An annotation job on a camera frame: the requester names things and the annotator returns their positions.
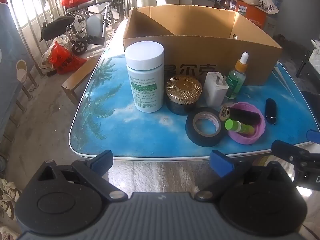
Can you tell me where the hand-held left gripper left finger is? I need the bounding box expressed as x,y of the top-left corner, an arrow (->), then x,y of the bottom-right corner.
37,149 -> 128,202

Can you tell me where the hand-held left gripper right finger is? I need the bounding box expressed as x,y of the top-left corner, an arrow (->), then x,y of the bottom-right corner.
194,149 -> 285,202

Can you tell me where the pink plastic lid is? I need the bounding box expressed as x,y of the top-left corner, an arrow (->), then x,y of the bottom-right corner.
226,102 -> 265,145

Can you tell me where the black tape roll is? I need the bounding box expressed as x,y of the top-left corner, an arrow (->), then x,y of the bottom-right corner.
185,107 -> 223,147

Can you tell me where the green lip balm tube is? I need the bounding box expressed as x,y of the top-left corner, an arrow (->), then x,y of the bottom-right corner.
224,119 -> 255,135

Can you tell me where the small black case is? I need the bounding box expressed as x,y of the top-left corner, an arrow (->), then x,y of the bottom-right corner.
265,98 -> 278,125

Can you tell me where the black tube with gold end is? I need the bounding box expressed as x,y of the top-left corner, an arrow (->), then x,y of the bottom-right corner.
219,106 -> 261,125

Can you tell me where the white charger plug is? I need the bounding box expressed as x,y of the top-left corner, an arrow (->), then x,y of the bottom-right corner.
202,72 -> 229,108

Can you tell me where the green dropper bottle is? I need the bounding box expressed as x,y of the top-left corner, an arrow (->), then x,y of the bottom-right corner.
225,52 -> 249,99

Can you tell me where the dark jar with gold lid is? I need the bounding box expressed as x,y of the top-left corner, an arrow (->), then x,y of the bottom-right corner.
164,75 -> 202,116

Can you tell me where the brown cardboard box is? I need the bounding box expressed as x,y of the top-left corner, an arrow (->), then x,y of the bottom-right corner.
122,4 -> 283,86

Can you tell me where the wooden bench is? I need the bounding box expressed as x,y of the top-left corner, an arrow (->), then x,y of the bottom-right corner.
62,57 -> 102,107

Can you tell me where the white pill bottle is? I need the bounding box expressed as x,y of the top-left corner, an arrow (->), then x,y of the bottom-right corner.
124,41 -> 165,113

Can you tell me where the metal railing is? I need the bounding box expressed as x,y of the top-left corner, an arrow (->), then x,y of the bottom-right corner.
5,0 -> 73,120

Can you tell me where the light sneaker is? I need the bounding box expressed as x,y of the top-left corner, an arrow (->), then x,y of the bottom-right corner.
0,226 -> 19,240
0,179 -> 22,218

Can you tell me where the white water dispenser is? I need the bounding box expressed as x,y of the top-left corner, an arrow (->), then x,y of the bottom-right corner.
264,14 -> 278,37

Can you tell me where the wide orange carton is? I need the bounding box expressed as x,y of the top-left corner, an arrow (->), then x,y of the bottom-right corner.
235,0 -> 267,29

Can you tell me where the white checked cloth bag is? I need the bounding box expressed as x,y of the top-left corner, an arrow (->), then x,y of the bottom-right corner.
252,0 -> 280,14

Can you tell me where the blue printed blanket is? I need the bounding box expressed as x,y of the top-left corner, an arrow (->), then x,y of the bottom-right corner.
0,0 -> 24,135

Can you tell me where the wheelchair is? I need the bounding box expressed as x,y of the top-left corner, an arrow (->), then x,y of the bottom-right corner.
40,0 -> 128,55

